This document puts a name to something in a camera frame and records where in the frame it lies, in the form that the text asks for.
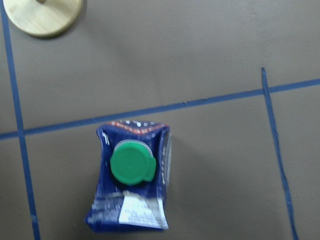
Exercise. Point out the blue Pascual milk carton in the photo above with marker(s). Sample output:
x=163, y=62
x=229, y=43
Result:
x=133, y=178

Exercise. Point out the wooden stand with round base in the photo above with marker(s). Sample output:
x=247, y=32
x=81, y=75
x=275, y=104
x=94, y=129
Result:
x=43, y=18

